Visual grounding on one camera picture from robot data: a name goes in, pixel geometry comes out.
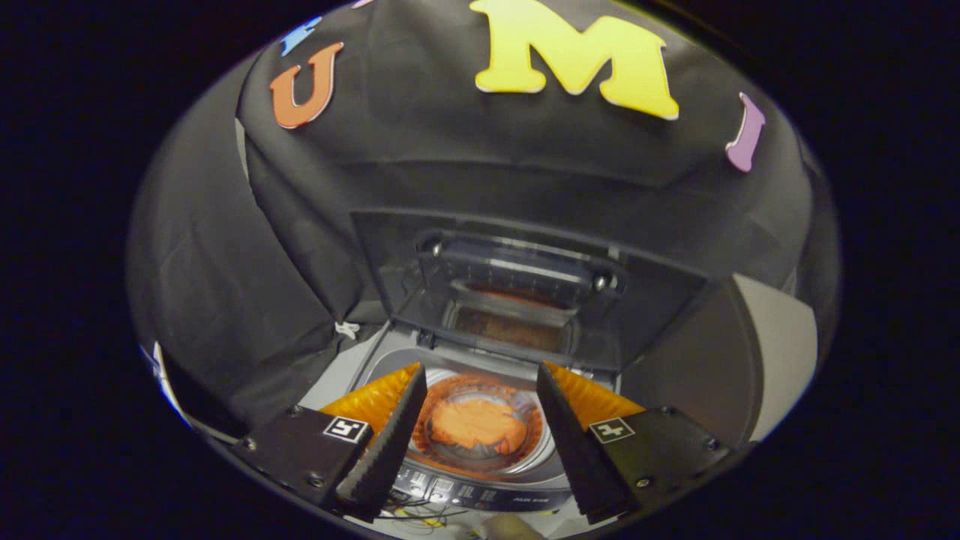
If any thin black cable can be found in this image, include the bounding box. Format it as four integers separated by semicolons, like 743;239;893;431
375;504;481;538

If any orange shirt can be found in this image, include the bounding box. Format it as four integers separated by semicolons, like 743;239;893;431
429;396;530;451

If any black backdrop cloth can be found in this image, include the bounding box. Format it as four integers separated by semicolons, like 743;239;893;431
126;0;839;443

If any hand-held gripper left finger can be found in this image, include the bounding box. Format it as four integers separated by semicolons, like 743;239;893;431
231;362;428;524

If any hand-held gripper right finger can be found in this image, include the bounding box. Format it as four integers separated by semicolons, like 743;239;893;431
535;361;734;524

